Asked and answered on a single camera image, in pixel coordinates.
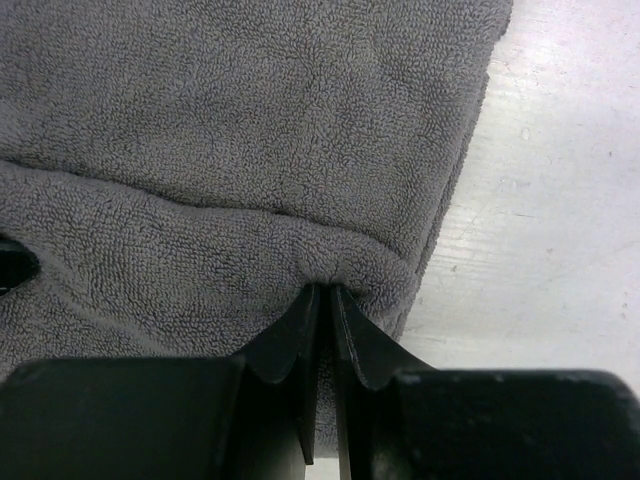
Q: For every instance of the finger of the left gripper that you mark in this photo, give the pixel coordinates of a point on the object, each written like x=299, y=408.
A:
x=18, y=265

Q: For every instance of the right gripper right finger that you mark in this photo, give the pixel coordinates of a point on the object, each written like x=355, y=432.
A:
x=399, y=418

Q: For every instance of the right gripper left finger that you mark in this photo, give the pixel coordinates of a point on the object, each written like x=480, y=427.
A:
x=249, y=415

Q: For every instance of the grey towel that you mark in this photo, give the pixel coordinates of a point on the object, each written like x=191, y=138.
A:
x=181, y=169

